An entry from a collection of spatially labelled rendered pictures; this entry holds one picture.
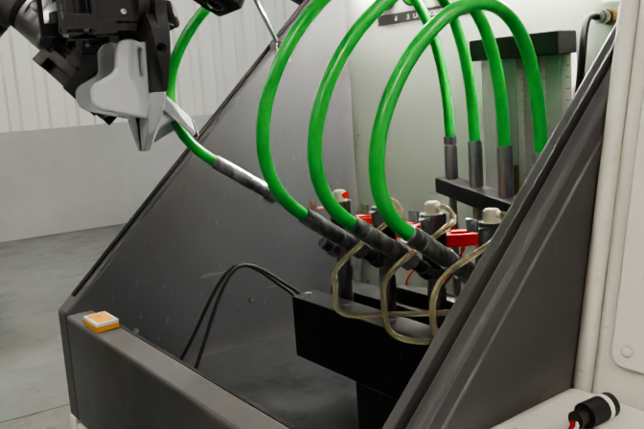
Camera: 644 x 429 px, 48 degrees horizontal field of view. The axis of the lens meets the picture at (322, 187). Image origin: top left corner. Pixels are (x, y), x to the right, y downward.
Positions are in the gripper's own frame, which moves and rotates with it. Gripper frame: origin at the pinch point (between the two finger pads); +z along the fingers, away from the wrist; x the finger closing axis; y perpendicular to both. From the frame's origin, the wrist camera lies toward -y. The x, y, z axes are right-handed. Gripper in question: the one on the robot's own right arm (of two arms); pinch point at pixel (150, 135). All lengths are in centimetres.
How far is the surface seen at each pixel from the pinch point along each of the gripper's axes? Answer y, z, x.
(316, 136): -14.1, 1.4, 4.6
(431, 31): -21.4, -7.2, 12.6
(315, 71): -50, -5, -43
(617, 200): -29.5, 8.0, 25.1
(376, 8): -22.2, -10.1, 4.5
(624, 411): -23.7, 23.2, 29.0
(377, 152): -14.4, 2.7, 12.5
